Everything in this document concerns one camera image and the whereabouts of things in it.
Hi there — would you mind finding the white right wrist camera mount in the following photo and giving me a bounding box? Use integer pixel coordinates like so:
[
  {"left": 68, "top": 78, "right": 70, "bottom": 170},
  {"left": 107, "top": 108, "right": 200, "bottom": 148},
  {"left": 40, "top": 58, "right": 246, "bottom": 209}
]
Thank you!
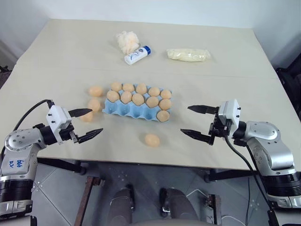
[{"left": 217, "top": 98, "right": 242, "bottom": 129}]

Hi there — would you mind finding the clear bag of yellow contents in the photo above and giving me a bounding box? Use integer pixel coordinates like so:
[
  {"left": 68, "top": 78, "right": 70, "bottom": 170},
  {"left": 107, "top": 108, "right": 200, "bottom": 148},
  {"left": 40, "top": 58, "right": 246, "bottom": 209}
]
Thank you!
[{"left": 166, "top": 48, "right": 212, "bottom": 63}]

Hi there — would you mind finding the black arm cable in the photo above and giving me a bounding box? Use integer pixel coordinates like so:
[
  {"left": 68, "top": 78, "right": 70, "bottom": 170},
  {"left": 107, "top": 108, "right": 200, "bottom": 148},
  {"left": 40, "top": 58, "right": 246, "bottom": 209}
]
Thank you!
[
  {"left": 223, "top": 134, "right": 281, "bottom": 226},
  {"left": 13, "top": 99, "right": 55, "bottom": 132}
]

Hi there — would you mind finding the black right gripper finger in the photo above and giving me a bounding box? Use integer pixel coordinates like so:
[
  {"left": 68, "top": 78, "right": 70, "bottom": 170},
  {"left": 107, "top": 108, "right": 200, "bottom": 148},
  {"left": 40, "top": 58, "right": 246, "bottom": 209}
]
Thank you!
[
  {"left": 180, "top": 128, "right": 213, "bottom": 146},
  {"left": 187, "top": 105, "right": 218, "bottom": 115}
]

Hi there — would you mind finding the white bottle with blue cap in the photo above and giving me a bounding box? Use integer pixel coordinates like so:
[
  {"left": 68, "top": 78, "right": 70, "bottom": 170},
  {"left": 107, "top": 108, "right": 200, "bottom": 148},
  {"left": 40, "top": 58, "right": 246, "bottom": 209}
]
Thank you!
[{"left": 124, "top": 45, "right": 151, "bottom": 65}]

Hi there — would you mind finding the white floor cable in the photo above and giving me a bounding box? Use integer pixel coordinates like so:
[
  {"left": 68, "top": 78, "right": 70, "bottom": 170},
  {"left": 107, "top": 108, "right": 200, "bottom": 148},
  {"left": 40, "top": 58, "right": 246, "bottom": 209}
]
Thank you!
[{"left": 185, "top": 188, "right": 253, "bottom": 226}]

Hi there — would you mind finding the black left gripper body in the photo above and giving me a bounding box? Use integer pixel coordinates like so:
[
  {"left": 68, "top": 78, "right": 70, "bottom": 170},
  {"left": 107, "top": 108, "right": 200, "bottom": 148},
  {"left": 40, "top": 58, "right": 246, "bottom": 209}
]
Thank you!
[{"left": 56, "top": 124, "right": 79, "bottom": 145}]

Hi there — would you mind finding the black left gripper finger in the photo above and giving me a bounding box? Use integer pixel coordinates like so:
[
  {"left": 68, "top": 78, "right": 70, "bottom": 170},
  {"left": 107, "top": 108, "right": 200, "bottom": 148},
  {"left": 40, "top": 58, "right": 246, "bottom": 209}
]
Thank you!
[
  {"left": 75, "top": 128, "right": 104, "bottom": 145},
  {"left": 68, "top": 108, "right": 93, "bottom": 118}
]

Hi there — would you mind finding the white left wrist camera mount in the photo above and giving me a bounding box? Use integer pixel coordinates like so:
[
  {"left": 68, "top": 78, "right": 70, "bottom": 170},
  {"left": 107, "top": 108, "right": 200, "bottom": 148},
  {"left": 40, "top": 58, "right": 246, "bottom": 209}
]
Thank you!
[{"left": 45, "top": 105, "right": 72, "bottom": 131}]

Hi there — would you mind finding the dark equipment at wall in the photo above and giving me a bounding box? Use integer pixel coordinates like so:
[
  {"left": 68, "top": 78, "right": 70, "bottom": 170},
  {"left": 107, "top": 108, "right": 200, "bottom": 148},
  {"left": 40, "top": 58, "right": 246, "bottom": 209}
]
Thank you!
[{"left": 0, "top": 65, "right": 12, "bottom": 89}]

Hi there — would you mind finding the rusty brown metal bar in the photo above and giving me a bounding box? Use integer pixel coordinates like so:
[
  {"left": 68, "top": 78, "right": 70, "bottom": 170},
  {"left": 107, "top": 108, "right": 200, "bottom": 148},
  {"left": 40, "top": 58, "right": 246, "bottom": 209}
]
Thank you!
[
  {"left": 204, "top": 194, "right": 222, "bottom": 226},
  {"left": 74, "top": 176, "right": 105, "bottom": 226}
]

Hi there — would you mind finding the blue egg tray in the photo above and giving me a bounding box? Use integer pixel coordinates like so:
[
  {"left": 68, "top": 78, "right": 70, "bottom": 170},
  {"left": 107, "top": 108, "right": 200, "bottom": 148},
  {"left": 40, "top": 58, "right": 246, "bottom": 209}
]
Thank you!
[{"left": 102, "top": 82, "right": 174, "bottom": 123}]

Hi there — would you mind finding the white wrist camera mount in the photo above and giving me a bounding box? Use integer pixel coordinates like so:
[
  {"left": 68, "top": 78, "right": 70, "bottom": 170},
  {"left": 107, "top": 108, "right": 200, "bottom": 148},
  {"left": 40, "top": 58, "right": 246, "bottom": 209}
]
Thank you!
[
  {"left": 217, "top": 98, "right": 242, "bottom": 129},
  {"left": 45, "top": 105, "right": 72, "bottom": 131}
]

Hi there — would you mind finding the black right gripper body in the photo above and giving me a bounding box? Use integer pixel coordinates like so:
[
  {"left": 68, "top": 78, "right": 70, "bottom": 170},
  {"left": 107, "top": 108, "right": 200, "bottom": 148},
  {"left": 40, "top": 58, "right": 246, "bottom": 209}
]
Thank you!
[{"left": 208, "top": 106, "right": 232, "bottom": 143}]

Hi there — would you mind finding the white fluffy bath puff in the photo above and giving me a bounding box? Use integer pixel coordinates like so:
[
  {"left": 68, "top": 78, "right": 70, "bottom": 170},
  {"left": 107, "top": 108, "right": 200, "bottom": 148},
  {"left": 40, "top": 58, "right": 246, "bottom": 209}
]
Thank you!
[{"left": 115, "top": 30, "right": 141, "bottom": 54}]

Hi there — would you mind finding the black table frame bar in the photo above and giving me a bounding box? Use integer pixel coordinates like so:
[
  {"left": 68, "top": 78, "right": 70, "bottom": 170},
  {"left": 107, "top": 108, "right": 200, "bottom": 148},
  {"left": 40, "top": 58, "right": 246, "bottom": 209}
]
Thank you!
[
  {"left": 204, "top": 168, "right": 258, "bottom": 183},
  {"left": 37, "top": 158, "right": 88, "bottom": 176}
]

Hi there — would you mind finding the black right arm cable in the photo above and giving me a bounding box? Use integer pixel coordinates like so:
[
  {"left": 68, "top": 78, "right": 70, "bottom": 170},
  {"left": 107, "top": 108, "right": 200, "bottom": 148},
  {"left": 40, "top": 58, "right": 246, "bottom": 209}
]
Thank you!
[{"left": 223, "top": 134, "right": 281, "bottom": 226}]

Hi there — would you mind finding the dark rounded robot foot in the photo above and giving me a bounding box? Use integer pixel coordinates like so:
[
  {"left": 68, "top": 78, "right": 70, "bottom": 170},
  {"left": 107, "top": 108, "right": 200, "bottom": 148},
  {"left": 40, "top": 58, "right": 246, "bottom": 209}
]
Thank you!
[
  {"left": 159, "top": 187, "right": 198, "bottom": 222},
  {"left": 107, "top": 183, "right": 135, "bottom": 226}
]

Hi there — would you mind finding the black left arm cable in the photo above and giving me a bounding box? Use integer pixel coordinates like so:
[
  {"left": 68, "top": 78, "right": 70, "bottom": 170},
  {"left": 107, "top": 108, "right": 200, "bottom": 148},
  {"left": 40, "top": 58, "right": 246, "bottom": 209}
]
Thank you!
[{"left": 13, "top": 99, "right": 55, "bottom": 132}]

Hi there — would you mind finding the black chair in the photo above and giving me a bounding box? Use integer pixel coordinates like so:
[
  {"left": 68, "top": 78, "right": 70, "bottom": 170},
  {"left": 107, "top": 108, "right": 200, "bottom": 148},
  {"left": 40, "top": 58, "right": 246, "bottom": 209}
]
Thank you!
[{"left": 275, "top": 49, "right": 301, "bottom": 111}]

